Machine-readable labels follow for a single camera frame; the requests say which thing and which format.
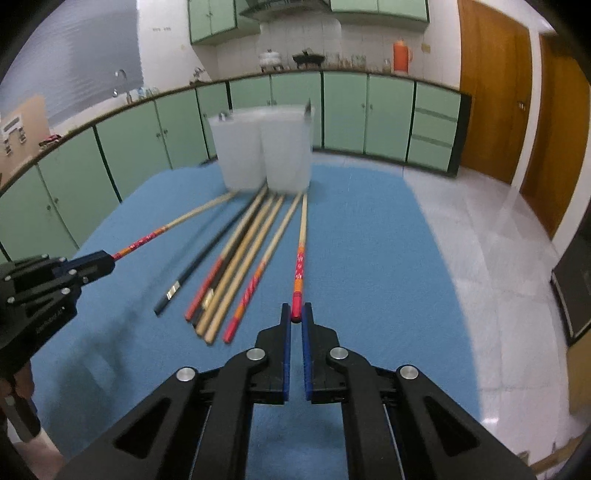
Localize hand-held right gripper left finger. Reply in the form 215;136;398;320
55;302;293;480

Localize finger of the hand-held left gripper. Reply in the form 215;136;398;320
0;250;116;279
17;266;117;320

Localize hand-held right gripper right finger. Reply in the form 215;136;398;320
301;302;539;480

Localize bundle of wooden chopsticks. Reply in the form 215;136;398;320
204;198;284;344

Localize red patterned wooden chopstick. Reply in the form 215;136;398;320
291;193;308;322
223;194;302;343
112;192;237;260

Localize plain wooden chopstick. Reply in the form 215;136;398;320
196;196;279;335

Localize black-ended wooden chopstick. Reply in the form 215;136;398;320
193;194;274;326

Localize white double utensil holder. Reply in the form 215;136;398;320
208;105;315;192

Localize person's left hand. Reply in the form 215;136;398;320
0;361;35;407

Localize blue table mat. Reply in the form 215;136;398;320
28;159;478;480

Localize white scale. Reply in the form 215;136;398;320
2;115;26;155

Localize grey window blind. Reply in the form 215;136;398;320
9;0;141;125

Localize green base cabinets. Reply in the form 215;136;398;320
0;69;472;264

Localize black speaker cabinet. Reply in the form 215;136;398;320
549;222;591;347

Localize black wok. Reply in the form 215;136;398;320
293;50;324;69

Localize range hood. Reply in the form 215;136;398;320
240;0;331;21

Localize orange thermos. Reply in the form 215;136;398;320
392;39;414;73

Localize wooden door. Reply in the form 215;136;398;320
457;0;532;185
519;34;591;241

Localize green wall cabinets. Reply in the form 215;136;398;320
187;0;430;46

